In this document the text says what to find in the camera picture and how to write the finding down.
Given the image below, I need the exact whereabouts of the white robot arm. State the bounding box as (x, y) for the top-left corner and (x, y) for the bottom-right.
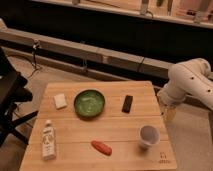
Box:
(157, 58), (213, 110)

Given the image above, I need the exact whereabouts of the white squeeze bottle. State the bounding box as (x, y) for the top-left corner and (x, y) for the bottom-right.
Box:
(42, 120), (56, 160)

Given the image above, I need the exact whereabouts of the green bowl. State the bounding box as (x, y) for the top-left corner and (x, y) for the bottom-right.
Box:
(74, 89), (105, 118)

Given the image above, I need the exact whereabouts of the orange carrot toy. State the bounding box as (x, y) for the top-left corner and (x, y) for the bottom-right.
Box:
(91, 141), (112, 156)

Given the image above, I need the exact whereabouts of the white paper cup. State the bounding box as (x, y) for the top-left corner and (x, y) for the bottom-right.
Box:
(139, 125), (160, 149)

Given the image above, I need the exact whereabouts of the black cable on floor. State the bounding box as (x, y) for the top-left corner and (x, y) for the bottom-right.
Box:
(13, 39), (44, 79)

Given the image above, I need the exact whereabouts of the grey wall rail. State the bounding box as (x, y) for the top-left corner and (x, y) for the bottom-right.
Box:
(0, 28), (171, 79)

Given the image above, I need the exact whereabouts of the black eraser block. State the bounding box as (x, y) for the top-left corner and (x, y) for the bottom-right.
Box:
(122, 95), (133, 113)

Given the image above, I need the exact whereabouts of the white sponge block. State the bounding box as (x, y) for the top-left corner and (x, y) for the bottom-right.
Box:
(54, 93), (67, 109)

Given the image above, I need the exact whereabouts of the black chair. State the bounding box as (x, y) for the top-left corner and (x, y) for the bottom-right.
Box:
(0, 46), (38, 147)

